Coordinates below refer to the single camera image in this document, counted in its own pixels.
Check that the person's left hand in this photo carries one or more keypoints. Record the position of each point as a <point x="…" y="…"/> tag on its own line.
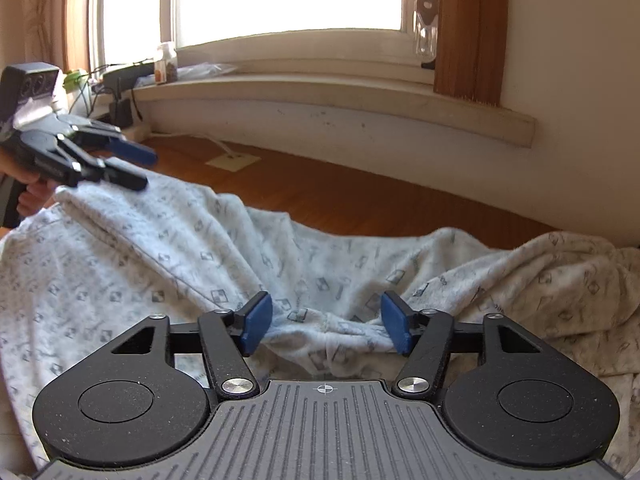
<point x="34" y="201"/>

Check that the beige curtain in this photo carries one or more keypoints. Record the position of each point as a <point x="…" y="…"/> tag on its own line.
<point x="42" y="5"/>

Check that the white checker-print garment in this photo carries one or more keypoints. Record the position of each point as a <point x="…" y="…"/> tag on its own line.
<point x="150" y="260"/>

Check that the window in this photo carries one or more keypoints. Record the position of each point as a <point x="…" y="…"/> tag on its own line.
<point x="285" y="0"/>

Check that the green-lidded bottle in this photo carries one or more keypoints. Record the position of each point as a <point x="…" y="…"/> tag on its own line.
<point x="74" y="80"/>

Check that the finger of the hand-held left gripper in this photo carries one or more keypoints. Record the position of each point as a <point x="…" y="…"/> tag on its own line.
<point x="132" y="154"/>
<point x="122" y="177"/>

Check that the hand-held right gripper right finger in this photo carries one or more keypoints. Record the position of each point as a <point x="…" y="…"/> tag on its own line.
<point x="397" y="322"/>

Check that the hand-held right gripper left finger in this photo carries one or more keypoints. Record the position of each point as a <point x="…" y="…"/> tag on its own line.
<point x="257" y="322"/>

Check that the beige window sill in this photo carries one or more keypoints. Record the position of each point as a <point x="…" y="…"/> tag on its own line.
<point x="350" y="95"/>

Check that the brown wooden window trim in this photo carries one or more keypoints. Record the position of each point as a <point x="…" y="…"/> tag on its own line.
<point x="77" y="10"/>
<point x="472" y="25"/>

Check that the clear plastic bag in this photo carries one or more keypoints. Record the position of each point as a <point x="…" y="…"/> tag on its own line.
<point x="200" y="71"/>

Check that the black power adapter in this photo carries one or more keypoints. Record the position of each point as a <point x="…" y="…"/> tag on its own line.
<point x="121" y="112"/>

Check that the glass jar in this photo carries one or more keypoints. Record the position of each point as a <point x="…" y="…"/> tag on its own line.
<point x="166" y="64"/>

